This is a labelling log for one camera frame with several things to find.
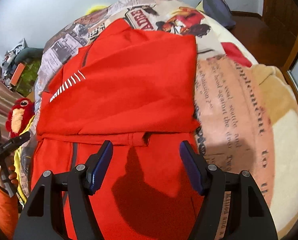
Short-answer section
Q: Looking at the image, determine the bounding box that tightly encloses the grey pillow on clutter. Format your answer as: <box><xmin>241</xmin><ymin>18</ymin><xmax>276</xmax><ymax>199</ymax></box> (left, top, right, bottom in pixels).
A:
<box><xmin>14</xmin><ymin>47</ymin><xmax>43</xmax><ymax>64</ymax></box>

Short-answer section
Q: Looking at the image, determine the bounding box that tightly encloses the brown wooden door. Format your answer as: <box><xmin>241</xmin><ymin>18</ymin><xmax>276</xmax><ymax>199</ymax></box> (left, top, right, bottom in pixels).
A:
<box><xmin>230</xmin><ymin>0</ymin><xmax>298</xmax><ymax>72</ymax></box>

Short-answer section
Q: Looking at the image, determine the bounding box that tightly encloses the red jacket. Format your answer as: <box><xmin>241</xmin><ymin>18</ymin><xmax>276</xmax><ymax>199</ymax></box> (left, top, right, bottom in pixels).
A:
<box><xmin>30</xmin><ymin>19</ymin><xmax>202</xmax><ymax>239</ymax></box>

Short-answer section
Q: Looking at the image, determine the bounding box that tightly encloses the person's left hand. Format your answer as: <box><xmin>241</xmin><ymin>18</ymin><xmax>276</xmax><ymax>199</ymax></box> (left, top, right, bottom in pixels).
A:
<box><xmin>0</xmin><ymin>157</ymin><xmax>19</xmax><ymax>189</ymax></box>

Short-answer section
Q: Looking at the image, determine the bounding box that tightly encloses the newspaper print bed quilt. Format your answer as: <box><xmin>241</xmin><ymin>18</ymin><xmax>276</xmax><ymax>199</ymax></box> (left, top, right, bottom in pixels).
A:
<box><xmin>20</xmin><ymin>0</ymin><xmax>274</xmax><ymax>239</ymax></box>

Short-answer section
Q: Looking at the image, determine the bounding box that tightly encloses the yellow printed t-shirt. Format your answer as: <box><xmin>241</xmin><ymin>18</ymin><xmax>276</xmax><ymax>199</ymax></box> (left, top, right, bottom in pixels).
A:
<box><xmin>14</xmin><ymin>116</ymin><xmax>37</xmax><ymax>207</ymax></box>

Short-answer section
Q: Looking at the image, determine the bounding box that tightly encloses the yellow curved foam headrest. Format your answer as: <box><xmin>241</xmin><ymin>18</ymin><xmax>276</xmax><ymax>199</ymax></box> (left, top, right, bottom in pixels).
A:
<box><xmin>85</xmin><ymin>5</ymin><xmax>108</xmax><ymax>16</ymax></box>

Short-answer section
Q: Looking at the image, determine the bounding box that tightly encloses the orange left sleeve forearm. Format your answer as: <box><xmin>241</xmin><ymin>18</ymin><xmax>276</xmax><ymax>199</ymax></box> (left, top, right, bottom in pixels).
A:
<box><xmin>0</xmin><ymin>187</ymin><xmax>19</xmax><ymax>239</ymax></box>

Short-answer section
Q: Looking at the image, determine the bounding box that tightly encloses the orange box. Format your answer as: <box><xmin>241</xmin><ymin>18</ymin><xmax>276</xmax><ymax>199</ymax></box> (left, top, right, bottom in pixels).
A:
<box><xmin>10</xmin><ymin>63</ymin><xmax>25</xmax><ymax>86</ymax></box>

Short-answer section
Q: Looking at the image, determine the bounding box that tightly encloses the red plush parrot toy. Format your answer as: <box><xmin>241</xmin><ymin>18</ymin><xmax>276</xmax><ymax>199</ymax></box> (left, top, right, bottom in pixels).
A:
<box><xmin>5</xmin><ymin>98</ymin><xmax>34</xmax><ymax>138</ymax></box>

